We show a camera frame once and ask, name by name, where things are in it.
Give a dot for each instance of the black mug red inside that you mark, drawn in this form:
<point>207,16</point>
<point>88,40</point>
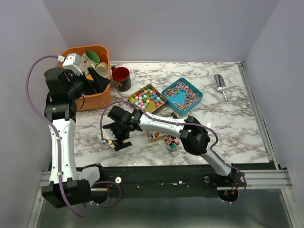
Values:
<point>121,78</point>

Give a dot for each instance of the aluminium frame rail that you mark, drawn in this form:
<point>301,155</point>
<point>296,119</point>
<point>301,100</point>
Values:
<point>265,202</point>

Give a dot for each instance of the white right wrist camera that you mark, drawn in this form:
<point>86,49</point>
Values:
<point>107,136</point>

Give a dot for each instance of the silver metal scoop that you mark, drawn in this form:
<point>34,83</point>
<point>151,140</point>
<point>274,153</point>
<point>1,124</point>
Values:
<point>220,85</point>

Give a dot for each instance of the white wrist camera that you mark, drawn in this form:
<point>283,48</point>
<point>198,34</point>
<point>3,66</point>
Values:
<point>72,62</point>
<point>107,136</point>

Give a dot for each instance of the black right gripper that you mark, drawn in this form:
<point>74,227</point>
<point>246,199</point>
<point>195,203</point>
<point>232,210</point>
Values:
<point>118,143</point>

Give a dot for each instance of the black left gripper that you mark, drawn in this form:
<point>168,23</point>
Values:
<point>98,83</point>

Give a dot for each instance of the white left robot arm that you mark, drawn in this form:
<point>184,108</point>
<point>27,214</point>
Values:
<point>67,184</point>

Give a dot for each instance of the dark tin of star candies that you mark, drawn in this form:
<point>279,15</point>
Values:
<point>149,99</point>

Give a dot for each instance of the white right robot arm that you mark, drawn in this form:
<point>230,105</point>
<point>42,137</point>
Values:
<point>196,139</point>

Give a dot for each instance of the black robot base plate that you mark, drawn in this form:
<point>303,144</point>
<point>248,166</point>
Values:
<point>174,181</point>

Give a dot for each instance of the gold tin of lollipops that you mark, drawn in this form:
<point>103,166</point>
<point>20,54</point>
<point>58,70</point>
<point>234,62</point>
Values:
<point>153,136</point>

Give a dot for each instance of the teal tin swirl lollipops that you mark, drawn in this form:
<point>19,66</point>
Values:
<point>182,96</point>

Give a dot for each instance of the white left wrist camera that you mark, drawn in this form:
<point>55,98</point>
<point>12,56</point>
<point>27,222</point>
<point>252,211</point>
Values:
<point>72,62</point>

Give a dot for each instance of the orange plastic bin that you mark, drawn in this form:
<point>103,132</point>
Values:
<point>95,101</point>

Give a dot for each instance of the cream white mug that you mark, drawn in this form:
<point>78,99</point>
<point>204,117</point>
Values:
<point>102,69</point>

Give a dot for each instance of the gold round jar lid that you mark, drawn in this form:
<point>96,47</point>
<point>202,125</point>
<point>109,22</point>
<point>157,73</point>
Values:
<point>112,144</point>

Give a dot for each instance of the white mug green inside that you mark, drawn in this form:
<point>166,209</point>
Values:
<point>87,59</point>

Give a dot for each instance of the clear glass jar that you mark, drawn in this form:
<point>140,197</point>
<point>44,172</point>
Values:
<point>171,143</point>

